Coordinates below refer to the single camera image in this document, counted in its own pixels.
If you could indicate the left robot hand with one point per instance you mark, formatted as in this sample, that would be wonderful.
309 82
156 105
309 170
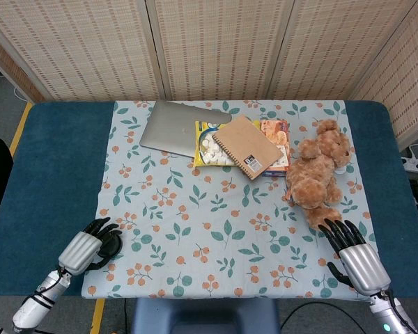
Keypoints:
80 254

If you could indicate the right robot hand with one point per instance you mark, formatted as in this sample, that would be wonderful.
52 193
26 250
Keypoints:
364 268

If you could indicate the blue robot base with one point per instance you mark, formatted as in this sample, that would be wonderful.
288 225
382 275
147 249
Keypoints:
205 316

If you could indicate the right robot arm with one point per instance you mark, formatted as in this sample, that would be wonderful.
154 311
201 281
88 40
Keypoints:
390 315

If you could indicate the brown teddy bear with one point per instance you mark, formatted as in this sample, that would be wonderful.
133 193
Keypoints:
313 177

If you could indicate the teal table cover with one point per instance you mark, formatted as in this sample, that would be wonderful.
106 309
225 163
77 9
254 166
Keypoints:
55 146

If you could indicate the floral leaf and fruit tablecloth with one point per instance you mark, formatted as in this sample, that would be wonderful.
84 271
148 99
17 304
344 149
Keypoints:
209 229

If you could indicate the grey laptop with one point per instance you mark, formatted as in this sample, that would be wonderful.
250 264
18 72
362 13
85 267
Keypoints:
174 128

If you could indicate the orange picture book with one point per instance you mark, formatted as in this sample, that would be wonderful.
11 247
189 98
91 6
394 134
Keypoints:
280 134

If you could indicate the yellow marshmallow bag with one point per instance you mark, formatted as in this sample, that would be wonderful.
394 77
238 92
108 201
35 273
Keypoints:
205 153

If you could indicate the brown spiral notebook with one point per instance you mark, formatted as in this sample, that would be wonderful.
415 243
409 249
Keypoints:
251 146

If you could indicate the woven folding screen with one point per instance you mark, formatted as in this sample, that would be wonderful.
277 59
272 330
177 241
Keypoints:
216 48

